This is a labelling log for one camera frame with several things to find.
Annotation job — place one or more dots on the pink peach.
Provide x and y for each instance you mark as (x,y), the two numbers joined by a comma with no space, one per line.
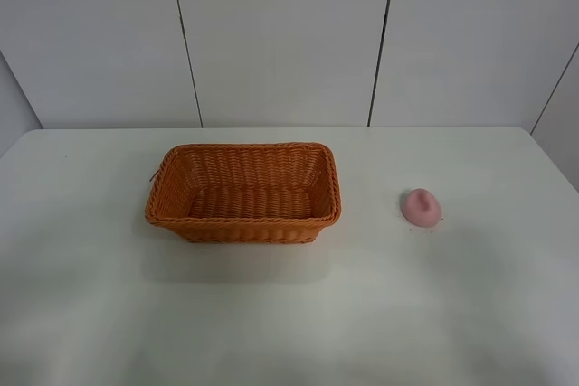
(421,208)

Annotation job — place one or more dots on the orange woven wicker basket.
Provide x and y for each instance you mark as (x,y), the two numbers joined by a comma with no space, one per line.
(284,193)

